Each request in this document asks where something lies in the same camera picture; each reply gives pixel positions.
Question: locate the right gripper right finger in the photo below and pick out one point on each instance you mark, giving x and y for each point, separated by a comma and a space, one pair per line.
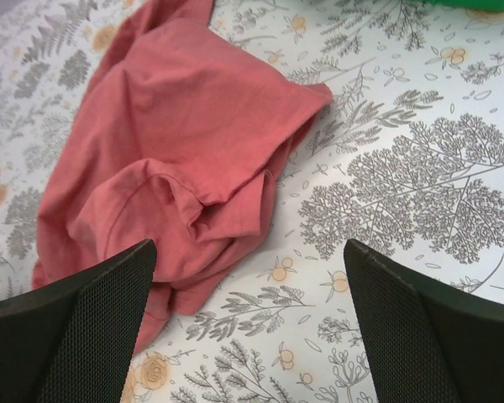
425, 341

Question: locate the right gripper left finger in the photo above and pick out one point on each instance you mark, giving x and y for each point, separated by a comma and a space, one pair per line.
73, 340

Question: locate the dusty red t shirt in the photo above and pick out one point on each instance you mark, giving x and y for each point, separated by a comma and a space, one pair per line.
179, 138

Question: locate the floral patterned table mat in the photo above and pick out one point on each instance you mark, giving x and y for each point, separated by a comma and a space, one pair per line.
407, 158

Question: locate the green plastic tray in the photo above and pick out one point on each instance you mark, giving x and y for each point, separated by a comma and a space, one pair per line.
492, 6

